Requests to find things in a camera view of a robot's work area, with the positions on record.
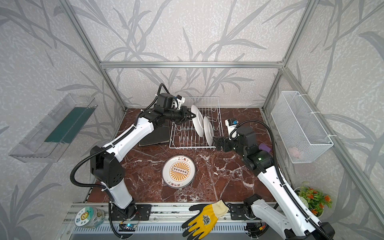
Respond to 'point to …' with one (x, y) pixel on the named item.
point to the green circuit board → (127, 227)
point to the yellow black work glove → (205, 216)
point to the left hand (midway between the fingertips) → (198, 111)
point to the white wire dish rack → (184, 136)
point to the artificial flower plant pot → (315, 200)
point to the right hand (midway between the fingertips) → (222, 131)
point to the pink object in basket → (294, 151)
